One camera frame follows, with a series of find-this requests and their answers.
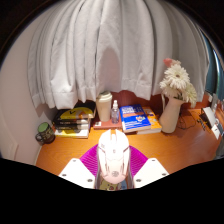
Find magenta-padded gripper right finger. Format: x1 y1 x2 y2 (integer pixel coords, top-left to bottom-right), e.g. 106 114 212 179
128 145 170 190

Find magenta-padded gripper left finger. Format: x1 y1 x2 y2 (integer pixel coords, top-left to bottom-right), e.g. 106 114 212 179
58 144 100 190

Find pink computer mouse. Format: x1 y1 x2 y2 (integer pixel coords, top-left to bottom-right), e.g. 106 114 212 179
96 129 131 185

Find black and yellow book stack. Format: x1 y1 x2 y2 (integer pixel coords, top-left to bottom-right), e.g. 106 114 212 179
52 106 97 139

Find dark green mug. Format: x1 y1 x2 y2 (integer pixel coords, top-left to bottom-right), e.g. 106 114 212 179
35 121 56 145

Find flat red book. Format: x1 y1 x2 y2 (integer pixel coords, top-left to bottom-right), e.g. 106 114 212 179
92 119 123 130

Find blue book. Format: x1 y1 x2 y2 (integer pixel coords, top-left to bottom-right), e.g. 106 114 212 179
119 104 152 134

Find white ceramic vase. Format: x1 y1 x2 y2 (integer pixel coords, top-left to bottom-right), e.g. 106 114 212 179
158 94 185 134

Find clear pump bottle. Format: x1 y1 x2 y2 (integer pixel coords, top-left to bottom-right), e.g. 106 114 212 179
110 99 121 125

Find cream lidded tumbler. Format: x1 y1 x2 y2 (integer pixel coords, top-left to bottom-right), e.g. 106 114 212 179
95 90 114 123

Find white flat device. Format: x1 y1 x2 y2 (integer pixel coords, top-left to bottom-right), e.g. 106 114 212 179
199 106 218 129

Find white and pink flowers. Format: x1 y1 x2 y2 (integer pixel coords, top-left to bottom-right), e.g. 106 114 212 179
159 57 198 108

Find window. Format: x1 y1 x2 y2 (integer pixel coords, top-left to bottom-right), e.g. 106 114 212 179
203 33 224 101

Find white curtain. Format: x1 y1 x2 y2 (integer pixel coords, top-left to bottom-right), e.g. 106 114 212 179
27 0 210 110

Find black cable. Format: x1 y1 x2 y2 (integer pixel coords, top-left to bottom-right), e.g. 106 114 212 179
176 109 201 131

